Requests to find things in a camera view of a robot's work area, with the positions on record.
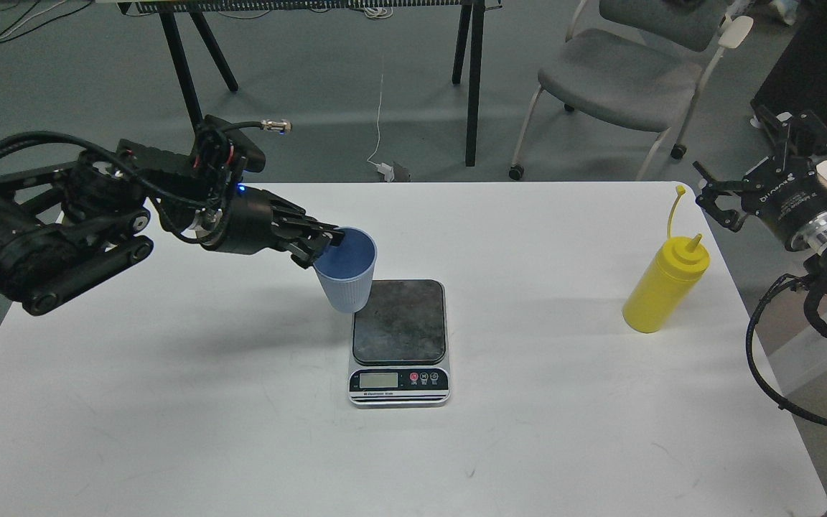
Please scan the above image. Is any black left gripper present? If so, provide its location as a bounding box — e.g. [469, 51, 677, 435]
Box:
[202, 187, 345, 269]

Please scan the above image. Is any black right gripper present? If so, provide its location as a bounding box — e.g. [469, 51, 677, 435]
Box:
[693, 104, 827, 252]

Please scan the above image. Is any blue ribbed plastic cup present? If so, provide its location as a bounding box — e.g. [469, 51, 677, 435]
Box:
[313, 227, 378, 314]

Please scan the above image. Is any yellow squeeze bottle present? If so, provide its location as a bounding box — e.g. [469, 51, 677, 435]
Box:
[622, 185, 710, 333]

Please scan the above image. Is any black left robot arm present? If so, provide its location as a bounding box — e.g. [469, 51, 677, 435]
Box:
[0, 115, 347, 315]

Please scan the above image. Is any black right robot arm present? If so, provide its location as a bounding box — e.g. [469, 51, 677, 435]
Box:
[693, 103, 827, 427]

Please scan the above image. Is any digital kitchen scale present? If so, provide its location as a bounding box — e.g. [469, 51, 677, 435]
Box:
[347, 279, 451, 408]

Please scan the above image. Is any white power adapter on floor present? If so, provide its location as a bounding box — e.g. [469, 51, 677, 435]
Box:
[375, 162, 411, 183]

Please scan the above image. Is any grey office chair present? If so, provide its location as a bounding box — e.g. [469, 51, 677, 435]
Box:
[508, 1, 754, 180]

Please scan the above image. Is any white hanging cable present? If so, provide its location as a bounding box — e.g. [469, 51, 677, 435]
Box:
[368, 54, 386, 167]

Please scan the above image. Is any black trestle table frame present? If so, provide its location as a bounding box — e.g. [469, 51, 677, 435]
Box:
[118, 0, 504, 168]

